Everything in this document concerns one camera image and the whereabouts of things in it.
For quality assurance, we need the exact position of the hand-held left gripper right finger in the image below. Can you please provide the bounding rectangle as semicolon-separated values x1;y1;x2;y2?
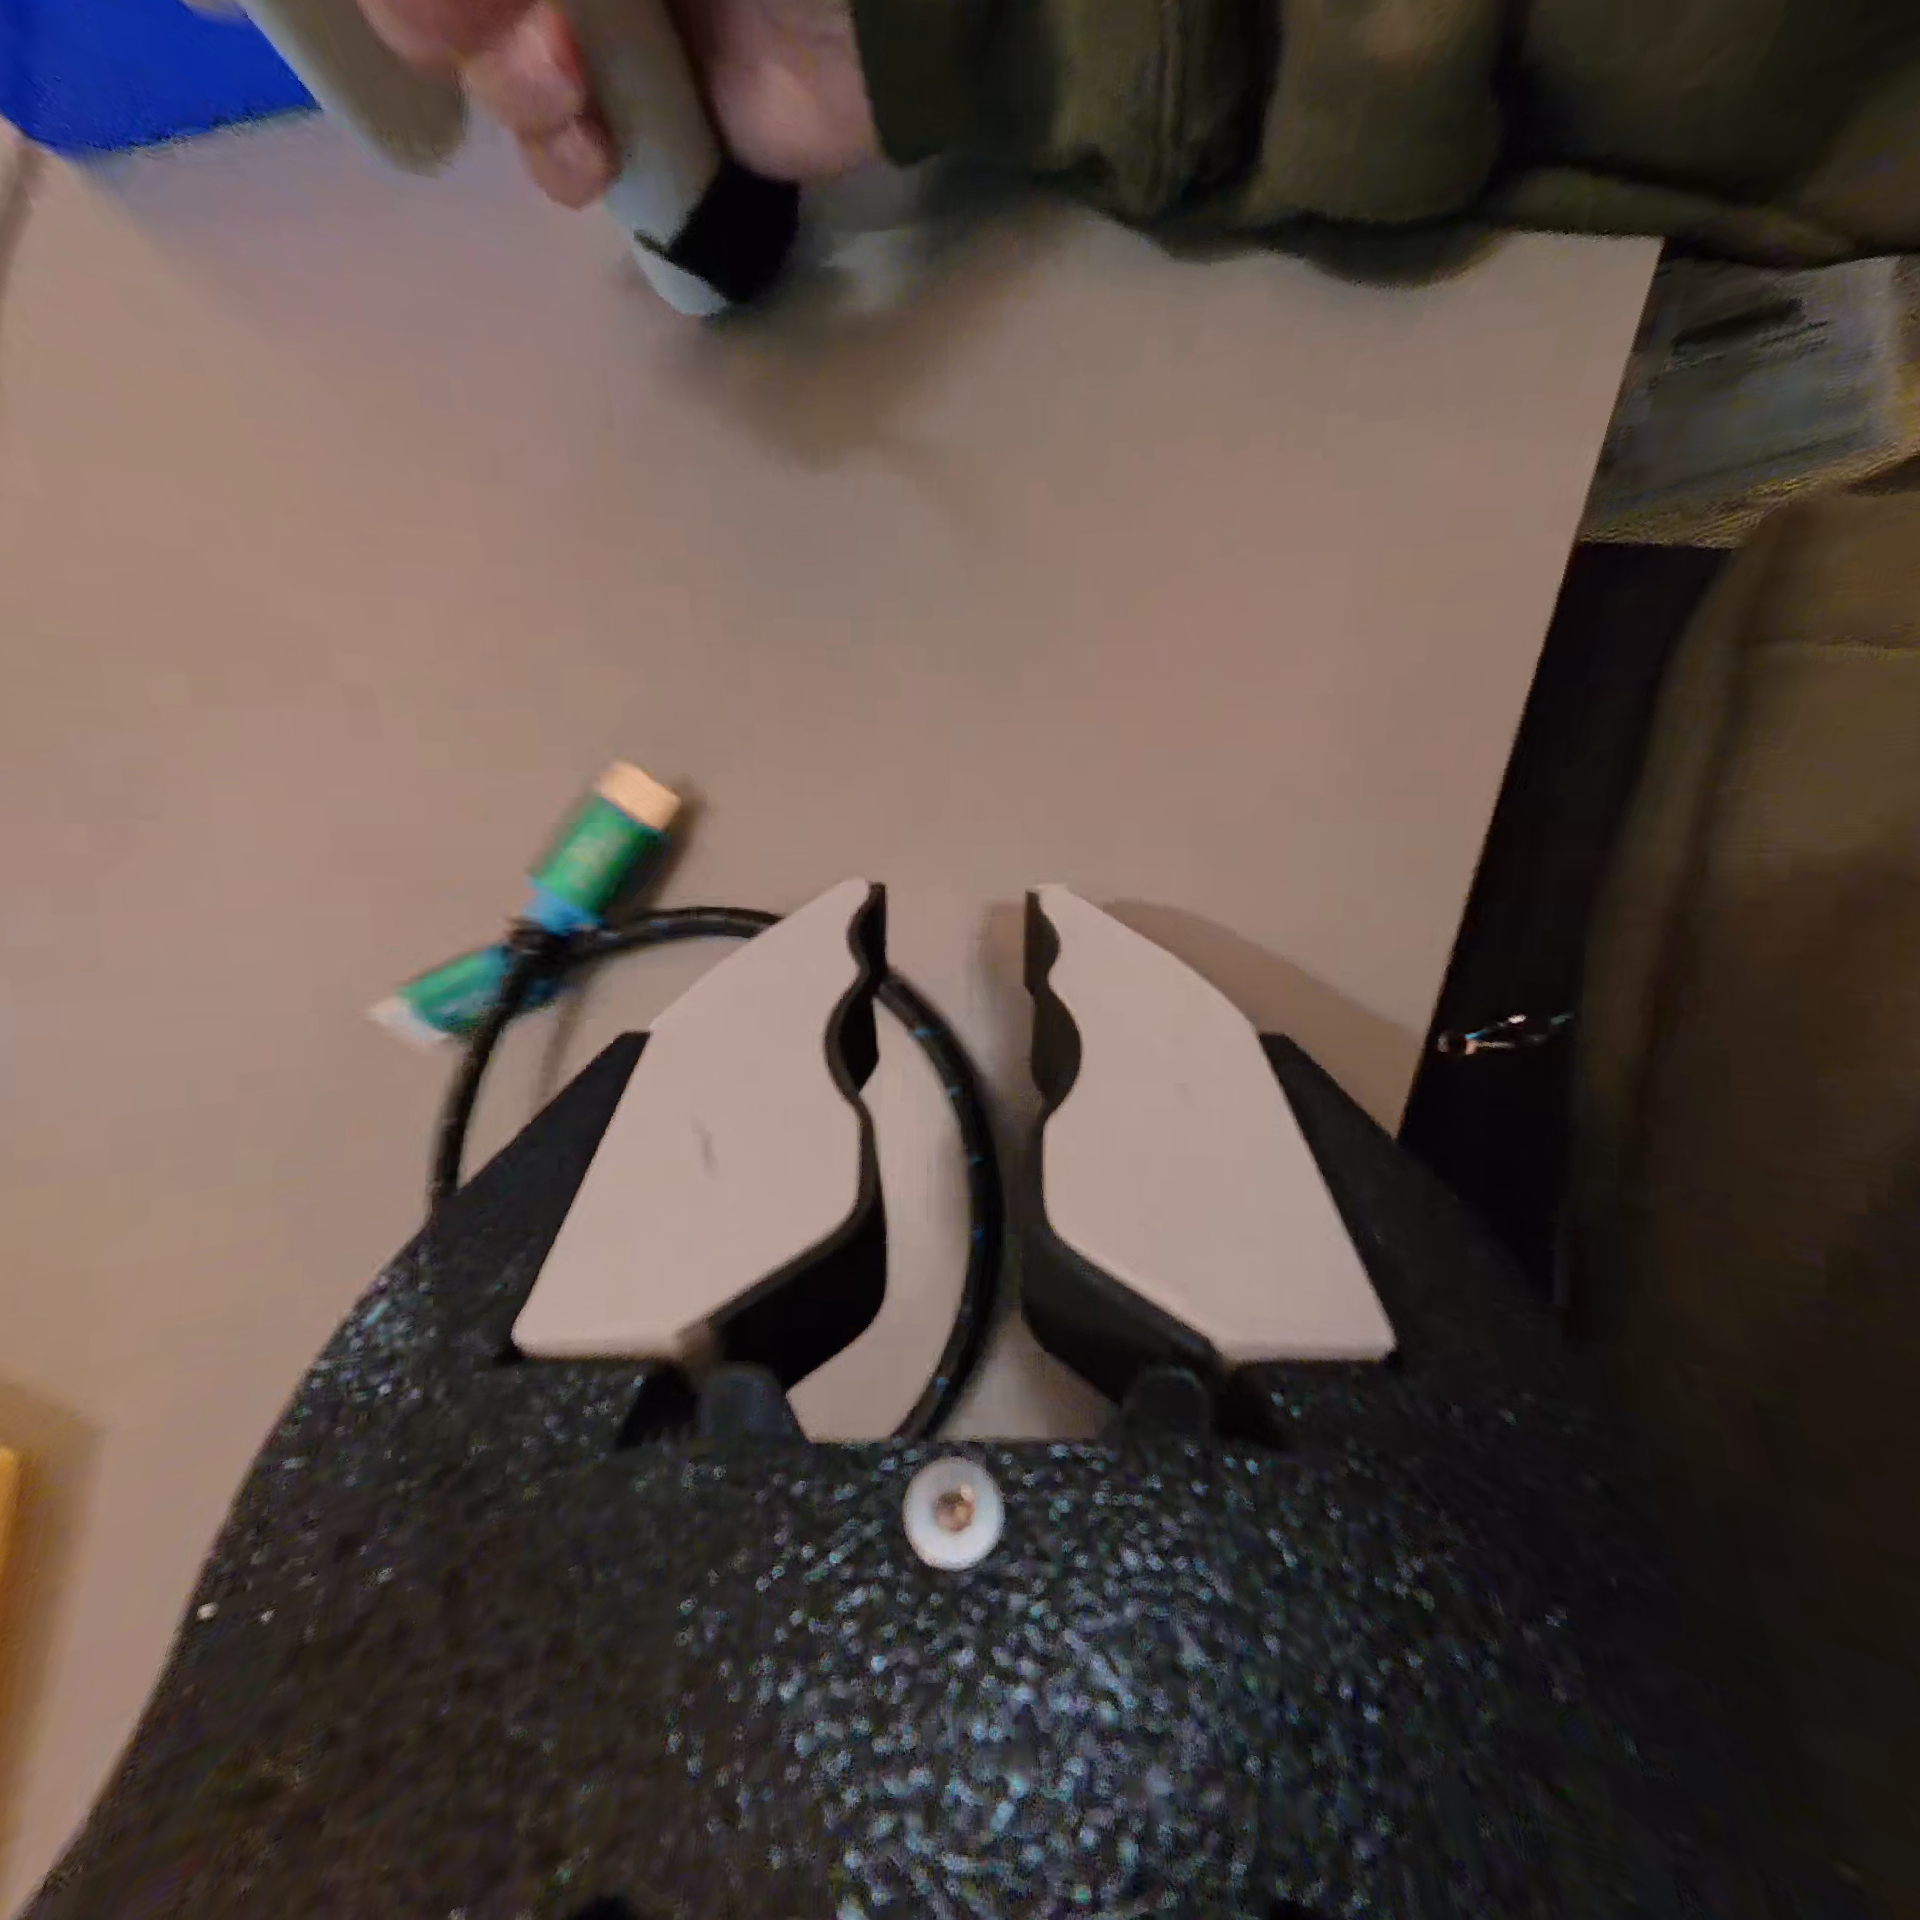
1022;882;1401;1383

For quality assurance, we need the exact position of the person's right hand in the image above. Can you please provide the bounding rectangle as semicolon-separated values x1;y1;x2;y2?
359;0;882;212

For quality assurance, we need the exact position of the grey desk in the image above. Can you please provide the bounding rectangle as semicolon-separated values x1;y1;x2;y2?
0;112;1667;1920

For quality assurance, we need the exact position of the speckled cable with green plugs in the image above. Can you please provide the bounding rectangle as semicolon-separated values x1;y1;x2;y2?
369;760;1004;1443

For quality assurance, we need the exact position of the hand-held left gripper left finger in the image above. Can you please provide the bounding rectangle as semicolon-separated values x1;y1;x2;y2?
510;878;891;1394

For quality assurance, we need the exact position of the person's olive green clothing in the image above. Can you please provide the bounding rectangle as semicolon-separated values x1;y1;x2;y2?
1553;247;1920;1920

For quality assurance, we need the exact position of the blue plastic bin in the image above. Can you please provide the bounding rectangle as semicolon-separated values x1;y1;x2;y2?
0;0;324;155

